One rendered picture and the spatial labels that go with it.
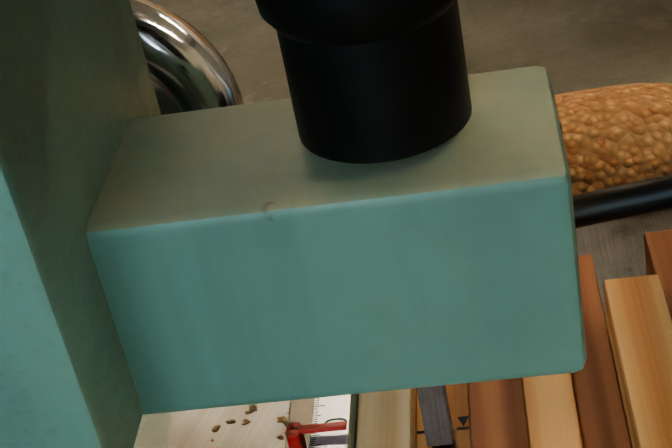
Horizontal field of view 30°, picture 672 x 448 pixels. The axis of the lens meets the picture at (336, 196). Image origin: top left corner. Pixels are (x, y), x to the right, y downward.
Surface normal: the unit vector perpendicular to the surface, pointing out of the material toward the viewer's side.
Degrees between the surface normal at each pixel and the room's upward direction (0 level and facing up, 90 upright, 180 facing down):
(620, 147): 42
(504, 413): 0
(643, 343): 0
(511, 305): 90
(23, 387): 90
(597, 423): 0
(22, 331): 90
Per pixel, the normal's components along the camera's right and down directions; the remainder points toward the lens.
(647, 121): -0.13, -0.59
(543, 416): -0.17, -0.84
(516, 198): -0.05, 0.53
